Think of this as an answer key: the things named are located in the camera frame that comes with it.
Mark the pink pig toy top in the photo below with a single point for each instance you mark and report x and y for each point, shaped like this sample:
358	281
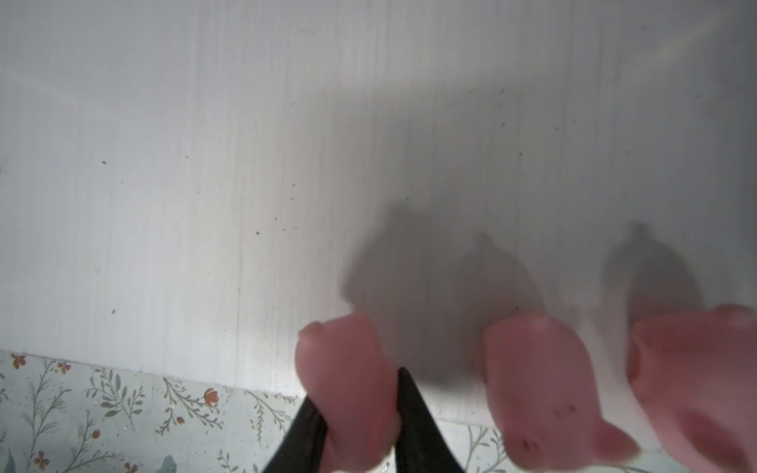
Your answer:
694	375

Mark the pink pig toy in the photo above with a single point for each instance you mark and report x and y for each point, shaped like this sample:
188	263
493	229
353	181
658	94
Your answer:
694	375
353	384
543	398

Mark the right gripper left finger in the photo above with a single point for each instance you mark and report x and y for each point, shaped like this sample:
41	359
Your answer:
301	450

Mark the white two-tier shelf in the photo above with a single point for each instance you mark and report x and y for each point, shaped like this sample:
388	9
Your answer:
184	184

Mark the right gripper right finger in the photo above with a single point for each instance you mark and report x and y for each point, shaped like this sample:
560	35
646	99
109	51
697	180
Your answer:
420	446

